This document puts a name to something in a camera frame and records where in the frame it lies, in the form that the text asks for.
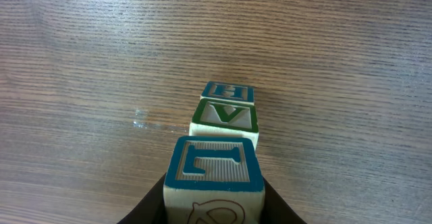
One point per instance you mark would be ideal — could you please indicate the red I block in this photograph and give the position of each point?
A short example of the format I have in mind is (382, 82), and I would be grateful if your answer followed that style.
(226, 119)

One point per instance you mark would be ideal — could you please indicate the pretzel block red side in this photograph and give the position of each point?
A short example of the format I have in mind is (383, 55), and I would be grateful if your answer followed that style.
(213, 180)

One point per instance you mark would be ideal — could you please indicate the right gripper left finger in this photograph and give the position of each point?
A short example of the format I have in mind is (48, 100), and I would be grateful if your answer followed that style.
(151, 209)

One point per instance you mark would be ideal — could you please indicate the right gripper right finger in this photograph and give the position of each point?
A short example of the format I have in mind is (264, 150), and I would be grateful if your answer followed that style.
(276, 210)

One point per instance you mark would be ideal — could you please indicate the red U letter block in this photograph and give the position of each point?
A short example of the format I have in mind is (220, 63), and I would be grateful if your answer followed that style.
(229, 92)

